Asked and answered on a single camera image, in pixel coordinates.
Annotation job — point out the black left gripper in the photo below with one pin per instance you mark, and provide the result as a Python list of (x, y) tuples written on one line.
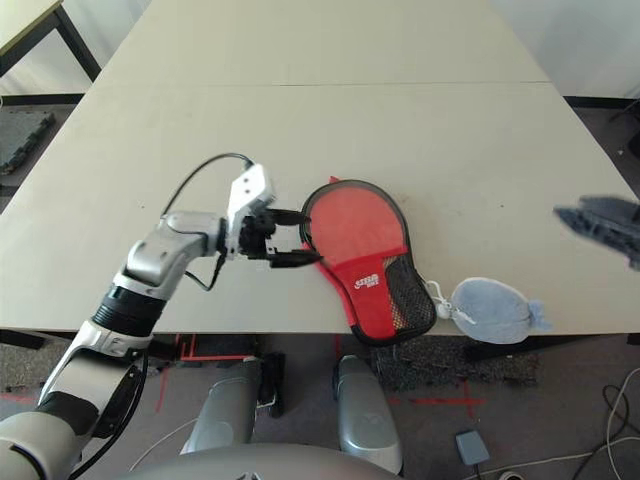
[(255, 235)]

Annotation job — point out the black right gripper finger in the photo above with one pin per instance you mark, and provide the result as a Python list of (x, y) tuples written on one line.
[(615, 206), (605, 235)]

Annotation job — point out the red black paddle case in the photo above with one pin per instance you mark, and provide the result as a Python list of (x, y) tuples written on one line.
[(365, 300)]

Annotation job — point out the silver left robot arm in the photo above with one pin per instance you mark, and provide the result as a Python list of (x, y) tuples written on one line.
[(165, 245)]

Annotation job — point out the black left robot foot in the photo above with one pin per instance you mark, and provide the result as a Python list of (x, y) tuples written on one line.
[(274, 385)]

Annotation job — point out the speckled floor mat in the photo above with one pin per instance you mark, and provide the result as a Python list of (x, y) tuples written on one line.
[(425, 365)]

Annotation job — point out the silver left robot leg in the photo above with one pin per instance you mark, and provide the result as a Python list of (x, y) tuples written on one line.
[(222, 410)]

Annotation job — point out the silver robot leg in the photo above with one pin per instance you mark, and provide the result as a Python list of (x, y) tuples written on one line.
[(367, 425), (222, 410)]

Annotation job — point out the silver right robot leg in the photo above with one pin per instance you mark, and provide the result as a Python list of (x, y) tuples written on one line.
[(367, 425)]

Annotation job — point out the grey robot torso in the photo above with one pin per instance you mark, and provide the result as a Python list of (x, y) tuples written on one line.
[(260, 467)]

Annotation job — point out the grey foot pedal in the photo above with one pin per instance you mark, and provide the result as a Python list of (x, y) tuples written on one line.
[(472, 446)]

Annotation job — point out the black white sneaker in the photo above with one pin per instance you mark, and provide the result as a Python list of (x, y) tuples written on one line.
[(512, 475)]

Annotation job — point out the black-framed side table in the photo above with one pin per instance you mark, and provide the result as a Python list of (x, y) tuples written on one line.
[(80, 45)]

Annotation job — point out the black foam floor mat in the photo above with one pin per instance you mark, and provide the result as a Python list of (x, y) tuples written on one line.
[(20, 140)]

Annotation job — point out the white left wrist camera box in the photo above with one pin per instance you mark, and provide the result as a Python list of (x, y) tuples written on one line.
[(247, 190)]

